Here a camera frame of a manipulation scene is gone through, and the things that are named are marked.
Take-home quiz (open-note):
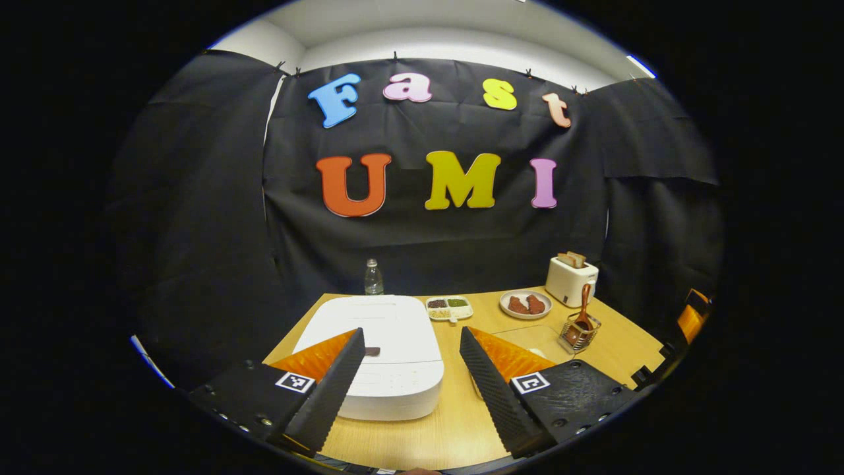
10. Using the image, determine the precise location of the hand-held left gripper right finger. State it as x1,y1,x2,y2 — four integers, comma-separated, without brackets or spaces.
459,326,640,459

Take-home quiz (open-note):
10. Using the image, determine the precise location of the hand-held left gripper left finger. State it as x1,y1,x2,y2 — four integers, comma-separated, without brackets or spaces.
188,328,367,459

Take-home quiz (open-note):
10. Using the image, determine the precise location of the white rice cooker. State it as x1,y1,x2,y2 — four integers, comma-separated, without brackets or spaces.
292,295,444,422

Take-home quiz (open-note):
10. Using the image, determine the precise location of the metal wire chopstick holder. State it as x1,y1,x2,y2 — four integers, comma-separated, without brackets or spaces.
558,313,602,355

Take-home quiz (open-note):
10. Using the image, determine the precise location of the brown wooden spoon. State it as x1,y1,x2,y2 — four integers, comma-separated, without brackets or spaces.
574,282,594,332

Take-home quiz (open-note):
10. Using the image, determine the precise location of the white round plate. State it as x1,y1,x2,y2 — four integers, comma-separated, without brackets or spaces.
499,290,553,321

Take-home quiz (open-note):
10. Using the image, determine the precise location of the white divided condiment dish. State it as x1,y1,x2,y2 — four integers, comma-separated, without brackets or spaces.
425,296,474,324

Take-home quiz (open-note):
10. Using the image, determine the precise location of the white toaster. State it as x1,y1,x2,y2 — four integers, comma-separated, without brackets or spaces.
545,254,599,309

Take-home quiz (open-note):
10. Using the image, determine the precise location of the black backdrop cloth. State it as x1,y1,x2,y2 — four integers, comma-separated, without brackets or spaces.
109,49,725,390

